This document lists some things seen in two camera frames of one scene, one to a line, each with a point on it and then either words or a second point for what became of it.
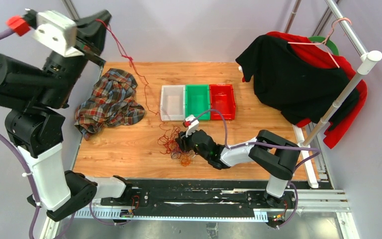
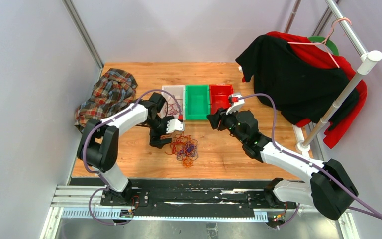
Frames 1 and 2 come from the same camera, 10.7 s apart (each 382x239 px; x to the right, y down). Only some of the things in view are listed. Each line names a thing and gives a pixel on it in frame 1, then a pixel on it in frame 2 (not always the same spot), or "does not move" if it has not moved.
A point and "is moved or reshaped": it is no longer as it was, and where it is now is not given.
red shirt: (320, 56) does not move
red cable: (169, 138) is moved or reshaped
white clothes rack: (365, 60) does not move
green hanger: (319, 39) does not move
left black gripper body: (87, 47) → (158, 128)
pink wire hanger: (324, 42) does not move
